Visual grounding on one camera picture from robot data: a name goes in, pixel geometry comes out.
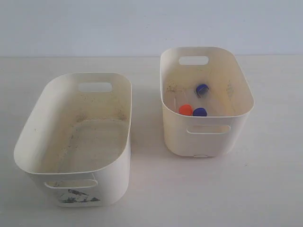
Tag blue-capped clear tube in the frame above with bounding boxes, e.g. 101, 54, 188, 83
179, 83, 222, 114
192, 107, 207, 117

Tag orange-capped clear tube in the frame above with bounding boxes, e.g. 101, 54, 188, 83
175, 91, 193, 116

